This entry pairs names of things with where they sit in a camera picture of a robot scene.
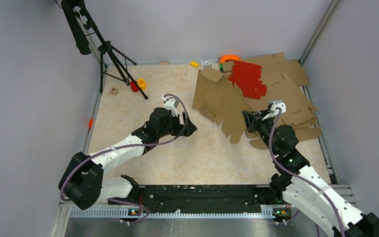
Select red cardboard box blank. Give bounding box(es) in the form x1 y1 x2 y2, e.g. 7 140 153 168
228 61 267 99

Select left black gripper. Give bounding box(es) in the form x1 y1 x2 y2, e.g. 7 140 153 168
157 111 196 138

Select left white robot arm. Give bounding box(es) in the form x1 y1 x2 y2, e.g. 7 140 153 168
58 107 197 210

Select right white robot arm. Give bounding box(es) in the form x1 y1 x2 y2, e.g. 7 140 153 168
242 110 379 237

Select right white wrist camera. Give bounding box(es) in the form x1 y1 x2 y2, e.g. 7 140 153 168
262 100 287 120

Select orange tape ring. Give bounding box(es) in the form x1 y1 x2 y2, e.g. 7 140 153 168
219 54 242 64

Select yellow and red toy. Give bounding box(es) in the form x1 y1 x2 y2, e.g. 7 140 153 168
130 78 147 92

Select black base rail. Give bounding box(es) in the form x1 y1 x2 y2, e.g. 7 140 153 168
108 185 300 224

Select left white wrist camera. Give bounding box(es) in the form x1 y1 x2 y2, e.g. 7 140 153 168
162 95 180 117

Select stack of brown cardboard blanks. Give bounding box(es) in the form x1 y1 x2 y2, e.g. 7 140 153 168
240 52 322 142

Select small orange clip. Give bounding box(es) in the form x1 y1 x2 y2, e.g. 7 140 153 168
88 118 94 130

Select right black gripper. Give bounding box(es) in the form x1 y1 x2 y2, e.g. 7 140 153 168
242 109 278 156

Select playing card deck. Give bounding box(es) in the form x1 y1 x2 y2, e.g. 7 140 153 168
200 60 214 70

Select small wooden block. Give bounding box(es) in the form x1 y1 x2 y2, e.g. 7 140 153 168
110 87 119 95

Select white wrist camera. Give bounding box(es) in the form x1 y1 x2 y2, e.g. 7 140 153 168
262 100 287 120
162 95 180 117

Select brown cardboard box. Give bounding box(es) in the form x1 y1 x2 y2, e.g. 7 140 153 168
192 67 252 144

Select yellow block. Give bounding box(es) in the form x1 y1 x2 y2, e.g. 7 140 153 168
190 61 199 68

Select black tripod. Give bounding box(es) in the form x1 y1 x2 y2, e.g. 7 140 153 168
59 0 148 100

